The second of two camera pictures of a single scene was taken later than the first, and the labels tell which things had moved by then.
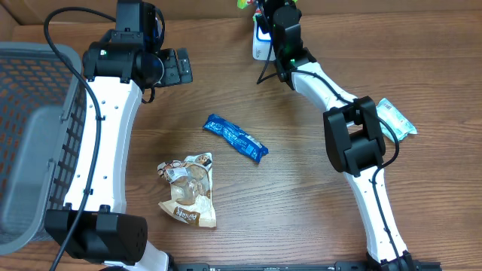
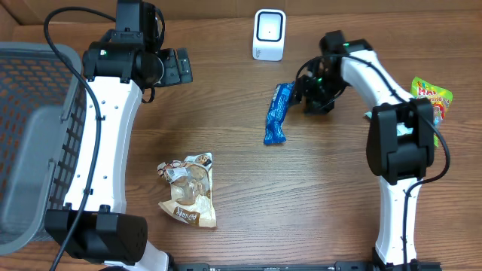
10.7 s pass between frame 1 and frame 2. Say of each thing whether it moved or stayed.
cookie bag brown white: stayed
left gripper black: stayed
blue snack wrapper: moved
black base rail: stayed
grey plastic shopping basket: stayed
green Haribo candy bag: moved
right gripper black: moved
